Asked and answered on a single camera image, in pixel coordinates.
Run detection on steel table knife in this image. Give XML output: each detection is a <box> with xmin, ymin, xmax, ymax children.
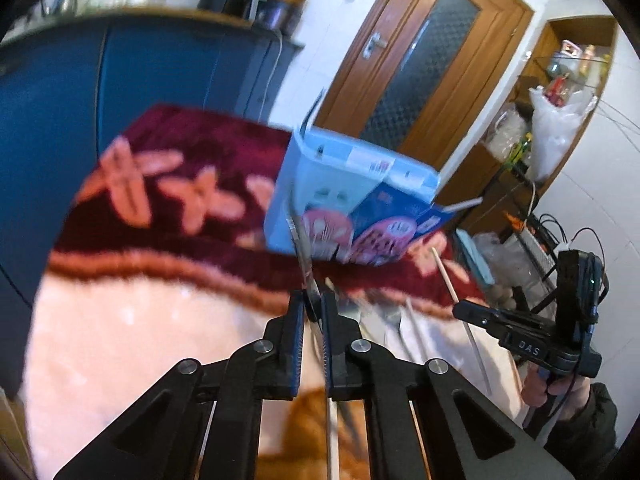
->
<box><xmin>288</xmin><ymin>195</ymin><xmax>323</xmax><ymax>354</ymax></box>

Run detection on blue kitchen counter cabinets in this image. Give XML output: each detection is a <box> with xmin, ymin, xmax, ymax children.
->
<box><xmin>1</xmin><ymin>8</ymin><xmax>302</xmax><ymax>394</ymax></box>

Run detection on person's right hand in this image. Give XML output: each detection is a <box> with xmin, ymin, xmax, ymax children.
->
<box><xmin>521</xmin><ymin>364</ymin><xmax>590</xmax><ymax>420</ymax></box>

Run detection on white chopstick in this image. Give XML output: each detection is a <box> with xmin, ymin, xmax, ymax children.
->
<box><xmin>430</xmin><ymin>246</ymin><xmax>494</xmax><ymax>396</ymax></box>

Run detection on light blue box on rack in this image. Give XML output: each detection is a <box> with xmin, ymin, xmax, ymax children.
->
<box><xmin>454</xmin><ymin>229</ymin><xmax>496</xmax><ymax>288</ymax></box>

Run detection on wooden chopstick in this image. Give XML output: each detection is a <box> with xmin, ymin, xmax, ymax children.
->
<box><xmin>323</xmin><ymin>278</ymin><xmax>341</xmax><ymax>480</ymax></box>

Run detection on steel fork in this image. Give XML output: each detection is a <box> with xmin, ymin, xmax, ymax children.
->
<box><xmin>366</xmin><ymin>289</ymin><xmax>413</xmax><ymax>362</ymax></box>

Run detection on chopstick in organizer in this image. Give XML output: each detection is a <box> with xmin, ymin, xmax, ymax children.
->
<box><xmin>442</xmin><ymin>197</ymin><xmax>484</xmax><ymax>214</ymax></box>

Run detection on red floral plush blanket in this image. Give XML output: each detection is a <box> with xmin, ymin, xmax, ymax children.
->
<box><xmin>23</xmin><ymin>104</ymin><xmax>524</xmax><ymax>479</ymax></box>

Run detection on white plastic bag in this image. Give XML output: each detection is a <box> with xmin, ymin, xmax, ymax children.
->
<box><xmin>527</xmin><ymin>86</ymin><xmax>598</xmax><ymax>184</ymax></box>

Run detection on light blue utensil organizer box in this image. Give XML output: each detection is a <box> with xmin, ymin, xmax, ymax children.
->
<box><xmin>261</xmin><ymin>123</ymin><xmax>484</xmax><ymax>267</ymax></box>

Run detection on wooden door with glass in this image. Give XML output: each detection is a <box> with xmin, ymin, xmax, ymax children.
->
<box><xmin>314</xmin><ymin>0</ymin><xmax>534</xmax><ymax>169</ymax></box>

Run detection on black wire rack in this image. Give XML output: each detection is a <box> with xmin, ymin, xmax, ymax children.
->
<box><xmin>470</xmin><ymin>164</ymin><xmax>612</xmax><ymax>311</ymax></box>

